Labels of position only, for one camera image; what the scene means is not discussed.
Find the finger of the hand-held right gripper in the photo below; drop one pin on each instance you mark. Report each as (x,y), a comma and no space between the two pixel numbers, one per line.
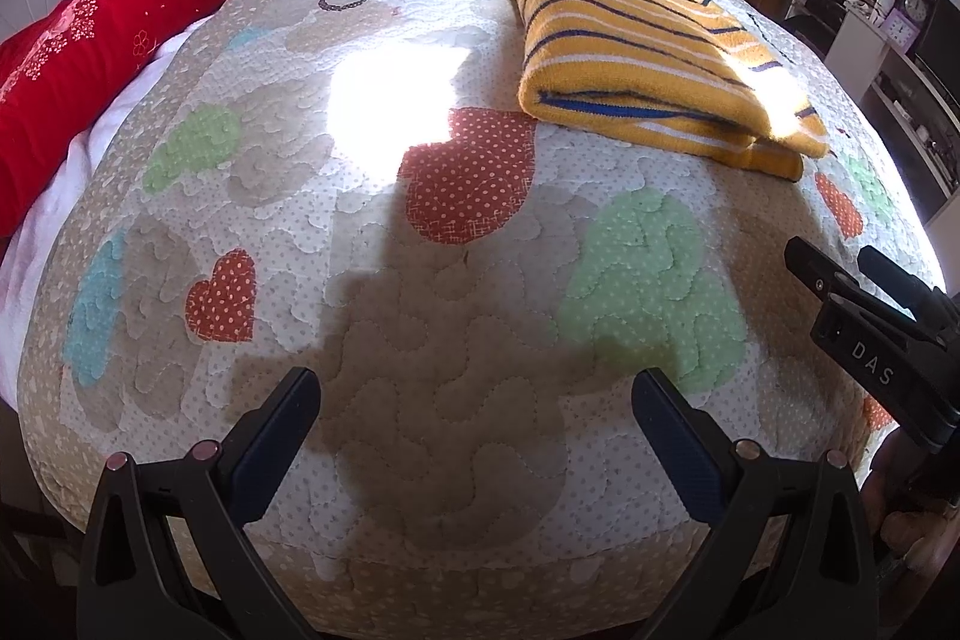
(900,287)
(817,272)

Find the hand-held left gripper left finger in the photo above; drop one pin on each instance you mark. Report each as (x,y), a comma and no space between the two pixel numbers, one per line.
(274,445)

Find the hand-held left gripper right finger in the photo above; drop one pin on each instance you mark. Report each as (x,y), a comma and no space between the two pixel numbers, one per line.
(675,452)

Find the yellow striped sweater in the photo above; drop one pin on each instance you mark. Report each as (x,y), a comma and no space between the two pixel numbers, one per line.
(645,55)

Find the person's right hand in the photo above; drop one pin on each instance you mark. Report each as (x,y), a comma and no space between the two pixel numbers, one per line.
(907,524)

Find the dark shelf unit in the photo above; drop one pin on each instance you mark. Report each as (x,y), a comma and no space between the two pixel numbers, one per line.
(907,115)

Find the beige heart-patterned quilted bedspread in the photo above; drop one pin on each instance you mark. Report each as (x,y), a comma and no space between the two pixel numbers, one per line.
(450,325)

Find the white box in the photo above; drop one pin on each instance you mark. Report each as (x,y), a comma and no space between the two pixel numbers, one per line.
(855,48)

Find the black monitor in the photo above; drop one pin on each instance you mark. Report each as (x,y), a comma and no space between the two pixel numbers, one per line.
(941,40)

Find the purple alarm clock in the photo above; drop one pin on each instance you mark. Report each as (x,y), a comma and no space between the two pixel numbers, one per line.
(900,31)

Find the red patterned quilt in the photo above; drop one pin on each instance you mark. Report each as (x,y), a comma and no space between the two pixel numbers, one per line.
(150,25)

